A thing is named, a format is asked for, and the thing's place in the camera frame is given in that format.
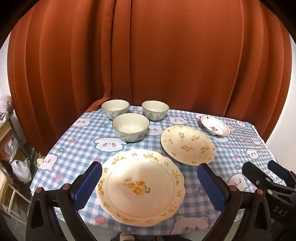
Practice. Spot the rust orange curtain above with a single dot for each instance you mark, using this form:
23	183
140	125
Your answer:
161	58

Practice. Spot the wooden shelf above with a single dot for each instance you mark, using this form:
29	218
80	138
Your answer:
7	132

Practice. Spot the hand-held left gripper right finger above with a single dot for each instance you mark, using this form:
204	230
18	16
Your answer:
212	190

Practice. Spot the pink grey fabric bundle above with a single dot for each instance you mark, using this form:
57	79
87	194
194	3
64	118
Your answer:
5	107

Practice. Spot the round plate with yellow flowers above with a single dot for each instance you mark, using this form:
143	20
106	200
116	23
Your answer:
187	143

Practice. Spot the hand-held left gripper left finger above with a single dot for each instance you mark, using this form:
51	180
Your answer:
87	185

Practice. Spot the blue checked bear tablecloth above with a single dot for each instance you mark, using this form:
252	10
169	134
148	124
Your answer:
76	139

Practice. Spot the scalloped plate with yellow flowers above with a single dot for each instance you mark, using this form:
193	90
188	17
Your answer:
138	171

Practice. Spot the small plate with red pattern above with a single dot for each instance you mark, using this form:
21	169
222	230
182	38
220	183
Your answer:
215	126

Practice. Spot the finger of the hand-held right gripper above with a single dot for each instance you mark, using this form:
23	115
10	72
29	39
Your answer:
278	169
254	173

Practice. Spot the white bowl with blue flowers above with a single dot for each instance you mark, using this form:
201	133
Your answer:
155	109
130	125
115	108

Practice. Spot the white plastic bag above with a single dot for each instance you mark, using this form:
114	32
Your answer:
11	146
21	170

